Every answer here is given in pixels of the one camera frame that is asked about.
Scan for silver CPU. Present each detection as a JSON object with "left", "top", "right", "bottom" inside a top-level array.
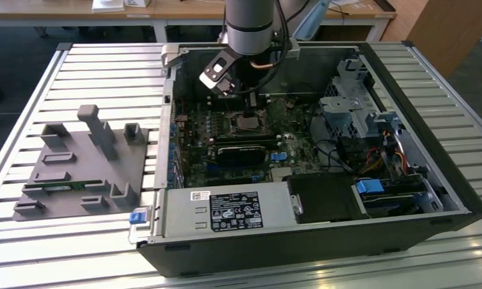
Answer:
[{"left": 234, "top": 116, "right": 263, "bottom": 129}]

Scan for metal locking lever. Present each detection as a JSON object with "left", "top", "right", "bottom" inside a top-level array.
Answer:
[{"left": 228, "top": 126, "right": 275, "bottom": 134}]

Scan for CPU socket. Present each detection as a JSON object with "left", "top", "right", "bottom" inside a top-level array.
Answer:
[{"left": 225, "top": 110, "right": 275, "bottom": 135}]

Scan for black graphics card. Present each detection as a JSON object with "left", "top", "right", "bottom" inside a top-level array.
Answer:
[{"left": 214, "top": 145, "right": 267, "bottom": 166}]

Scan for pale blue teach pendant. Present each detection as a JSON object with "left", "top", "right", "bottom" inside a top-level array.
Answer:
[{"left": 291, "top": 0, "right": 331, "bottom": 42}]

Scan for silver drive cage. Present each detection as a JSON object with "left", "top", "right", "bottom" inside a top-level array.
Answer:
[{"left": 317, "top": 58, "right": 405, "bottom": 139}]

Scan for green motherboard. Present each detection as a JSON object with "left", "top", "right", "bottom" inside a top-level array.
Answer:
[{"left": 168, "top": 95, "right": 328, "bottom": 190}]

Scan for silver heat sink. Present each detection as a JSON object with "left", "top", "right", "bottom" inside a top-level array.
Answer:
[{"left": 271, "top": 167, "right": 293, "bottom": 182}]

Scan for white papers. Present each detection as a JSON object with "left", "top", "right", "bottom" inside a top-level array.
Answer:
[{"left": 329, "top": 0, "right": 385, "bottom": 14}]

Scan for black plastic shroud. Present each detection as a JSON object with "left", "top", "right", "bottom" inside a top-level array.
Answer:
[{"left": 285, "top": 173, "right": 368, "bottom": 224}]

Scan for silver power supply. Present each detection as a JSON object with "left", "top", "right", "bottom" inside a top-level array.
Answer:
[{"left": 154, "top": 179, "right": 303, "bottom": 239}]

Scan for blue disk carrier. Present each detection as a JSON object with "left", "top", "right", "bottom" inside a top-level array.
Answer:
[{"left": 355, "top": 179, "right": 424, "bottom": 217}]

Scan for grey parts rack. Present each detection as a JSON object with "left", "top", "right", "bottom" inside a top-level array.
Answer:
[{"left": 13, "top": 104, "right": 150, "bottom": 222}]

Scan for wooden cabinet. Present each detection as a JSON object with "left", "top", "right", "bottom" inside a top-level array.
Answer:
[{"left": 379, "top": 0, "right": 482, "bottom": 78}]

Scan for green RAM stick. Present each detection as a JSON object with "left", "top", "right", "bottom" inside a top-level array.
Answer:
[{"left": 22, "top": 179, "right": 105, "bottom": 191}]

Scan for wooden desk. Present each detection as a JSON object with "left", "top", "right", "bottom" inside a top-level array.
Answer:
[{"left": 0, "top": 0, "right": 397, "bottom": 43}]

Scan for black and silver PC case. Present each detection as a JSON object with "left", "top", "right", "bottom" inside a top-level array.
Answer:
[{"left": 125, "top": 41, "right": 482, "bottom": 278}]

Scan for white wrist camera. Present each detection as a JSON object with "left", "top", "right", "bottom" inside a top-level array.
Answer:
[{"left": 198, "top": 49, "right": 238, "bottom": 92}]

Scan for black camera cable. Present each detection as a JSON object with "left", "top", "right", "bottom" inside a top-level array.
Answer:
[{"left": 240, "top": 0, "right": 292, "bottom": 95}]

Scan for coloured power wire bundle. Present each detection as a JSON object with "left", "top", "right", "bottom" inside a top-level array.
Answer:
[{"left": 360, "top": 129, "right": 411, "bottom": 179}]

